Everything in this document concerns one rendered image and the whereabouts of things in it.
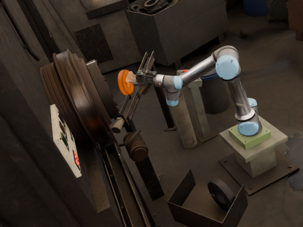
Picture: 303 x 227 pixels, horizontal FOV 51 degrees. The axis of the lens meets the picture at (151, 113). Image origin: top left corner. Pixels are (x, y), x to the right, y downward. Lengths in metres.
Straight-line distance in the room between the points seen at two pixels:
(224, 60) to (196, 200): 0.72
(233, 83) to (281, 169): 0.84
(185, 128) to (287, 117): 0.85
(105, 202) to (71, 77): 0.52
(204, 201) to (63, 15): 3.19
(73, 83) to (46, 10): 2.94
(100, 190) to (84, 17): 3.06
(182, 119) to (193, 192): 1.03
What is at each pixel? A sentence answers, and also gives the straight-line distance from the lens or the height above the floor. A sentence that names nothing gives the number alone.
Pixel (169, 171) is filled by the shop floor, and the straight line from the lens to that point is 2.56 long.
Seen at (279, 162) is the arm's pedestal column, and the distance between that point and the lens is 2.44.
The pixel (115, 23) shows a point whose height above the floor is 0.63.
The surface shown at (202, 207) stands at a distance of 1.50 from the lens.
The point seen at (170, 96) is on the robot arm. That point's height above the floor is 0.80.
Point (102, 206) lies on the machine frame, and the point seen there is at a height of 0.87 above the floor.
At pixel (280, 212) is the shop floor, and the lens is 2.19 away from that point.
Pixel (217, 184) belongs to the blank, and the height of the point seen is 0.75.
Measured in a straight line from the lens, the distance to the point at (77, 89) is 1.31.
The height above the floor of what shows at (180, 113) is 0.38.
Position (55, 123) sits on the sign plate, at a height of 1.24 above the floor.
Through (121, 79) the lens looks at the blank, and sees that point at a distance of 1.91.
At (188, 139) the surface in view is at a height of 0.11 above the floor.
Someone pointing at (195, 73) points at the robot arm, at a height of 0.85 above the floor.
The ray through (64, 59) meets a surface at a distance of 1.40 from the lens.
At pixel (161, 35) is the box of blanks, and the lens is 3.65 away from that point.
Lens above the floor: 1.78
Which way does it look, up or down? 33 degrees down
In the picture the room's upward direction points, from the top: 20 degrees counter-clockwise
